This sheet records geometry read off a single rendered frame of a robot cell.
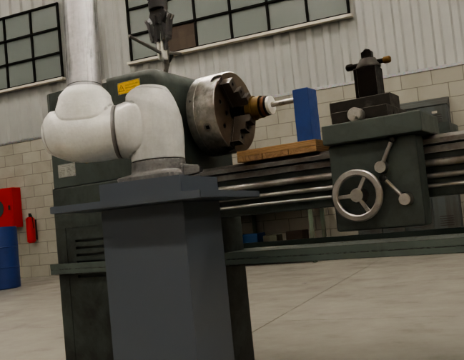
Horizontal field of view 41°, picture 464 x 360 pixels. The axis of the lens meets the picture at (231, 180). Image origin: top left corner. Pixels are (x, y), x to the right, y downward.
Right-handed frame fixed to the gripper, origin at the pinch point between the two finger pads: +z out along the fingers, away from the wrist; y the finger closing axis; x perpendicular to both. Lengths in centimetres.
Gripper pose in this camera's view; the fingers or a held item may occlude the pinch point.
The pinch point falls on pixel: (161, 51)
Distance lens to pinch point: 248.2
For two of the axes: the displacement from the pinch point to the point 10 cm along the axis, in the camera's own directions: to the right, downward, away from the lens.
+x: 5.2, 0.0, 8.6
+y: 8.5, -1.2, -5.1
